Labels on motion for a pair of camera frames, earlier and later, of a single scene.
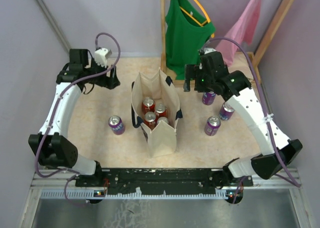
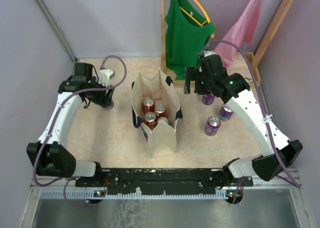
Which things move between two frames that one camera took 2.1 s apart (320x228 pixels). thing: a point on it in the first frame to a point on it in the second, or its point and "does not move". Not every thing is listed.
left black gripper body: [103, 80] to [100, 97]
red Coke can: [150, 120] does not move
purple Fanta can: [164, 119] does not move
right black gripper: [194, 71] does not move
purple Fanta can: [115, 123] to [110, 107]
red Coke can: [161, 110] does not move
